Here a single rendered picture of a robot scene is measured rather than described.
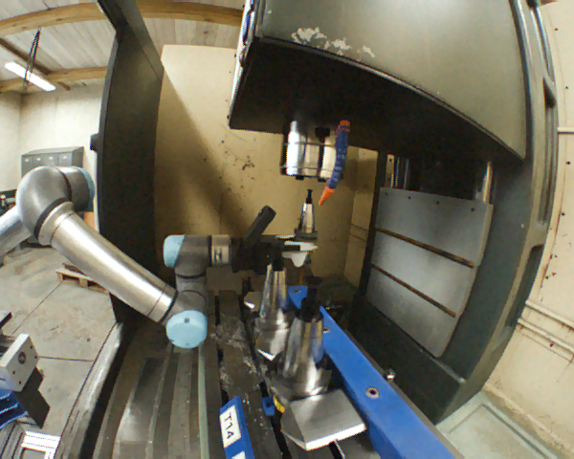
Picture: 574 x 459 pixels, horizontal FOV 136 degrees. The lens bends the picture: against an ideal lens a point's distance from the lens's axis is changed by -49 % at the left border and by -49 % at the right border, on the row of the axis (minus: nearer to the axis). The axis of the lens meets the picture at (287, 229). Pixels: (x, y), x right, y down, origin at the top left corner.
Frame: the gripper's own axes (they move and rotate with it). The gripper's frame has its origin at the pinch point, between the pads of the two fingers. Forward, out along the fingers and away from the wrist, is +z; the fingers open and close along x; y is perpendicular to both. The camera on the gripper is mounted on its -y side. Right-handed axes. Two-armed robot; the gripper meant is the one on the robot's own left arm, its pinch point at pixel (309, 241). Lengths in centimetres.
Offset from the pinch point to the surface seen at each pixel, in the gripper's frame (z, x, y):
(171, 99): -57, -100, -64
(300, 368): -16.6, 38.3, 0.8
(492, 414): 76, 47, 67
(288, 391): -17.8, 38.9, 3.2
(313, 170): -3.7, 7.2, -17.6
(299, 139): -6.6, 5.6, -24.2
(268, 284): -16.9, 26.4, -2.1
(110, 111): -65, -32, -39
